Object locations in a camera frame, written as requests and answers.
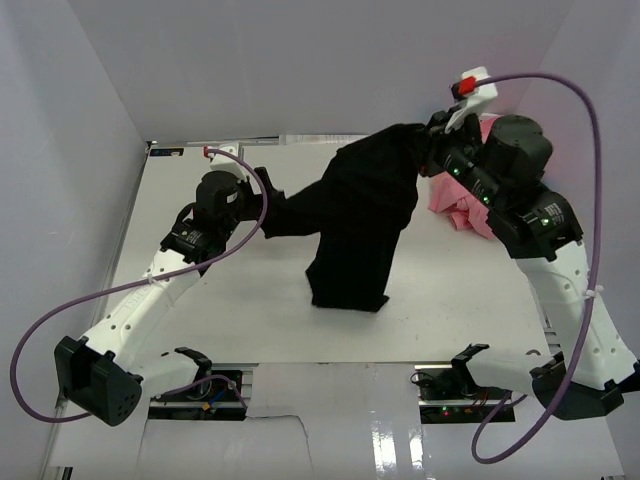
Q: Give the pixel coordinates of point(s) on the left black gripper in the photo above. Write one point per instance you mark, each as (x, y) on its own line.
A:
(255, 201)

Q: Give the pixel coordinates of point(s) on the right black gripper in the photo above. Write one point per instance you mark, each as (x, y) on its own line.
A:
(436, 135)

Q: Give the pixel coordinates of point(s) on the black t shirt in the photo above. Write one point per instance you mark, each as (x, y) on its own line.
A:
(359, 207)

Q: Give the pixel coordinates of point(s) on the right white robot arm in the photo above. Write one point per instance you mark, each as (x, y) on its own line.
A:
(541, 233)

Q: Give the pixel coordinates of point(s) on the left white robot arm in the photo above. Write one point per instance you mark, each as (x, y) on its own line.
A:
(100, 371)

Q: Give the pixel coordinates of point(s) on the printed paper at back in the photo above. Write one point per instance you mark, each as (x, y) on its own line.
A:
(319, 139)

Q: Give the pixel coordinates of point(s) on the pink t shirt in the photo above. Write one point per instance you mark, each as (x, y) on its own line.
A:
(458, 206)

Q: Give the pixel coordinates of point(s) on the black label sticker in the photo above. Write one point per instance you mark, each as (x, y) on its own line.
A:
(166, 152)

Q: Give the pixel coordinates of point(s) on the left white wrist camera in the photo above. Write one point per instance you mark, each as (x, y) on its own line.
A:
(227, 157)

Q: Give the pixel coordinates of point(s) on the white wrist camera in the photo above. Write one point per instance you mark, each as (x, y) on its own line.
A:
(227, 157)
(469, 97)

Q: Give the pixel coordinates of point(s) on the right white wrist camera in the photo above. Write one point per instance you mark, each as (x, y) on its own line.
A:
(469, 97)

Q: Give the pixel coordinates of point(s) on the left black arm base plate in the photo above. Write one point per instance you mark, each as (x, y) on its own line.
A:
(215, 400)

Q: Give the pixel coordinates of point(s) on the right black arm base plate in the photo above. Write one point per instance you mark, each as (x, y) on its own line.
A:
(443, 401)

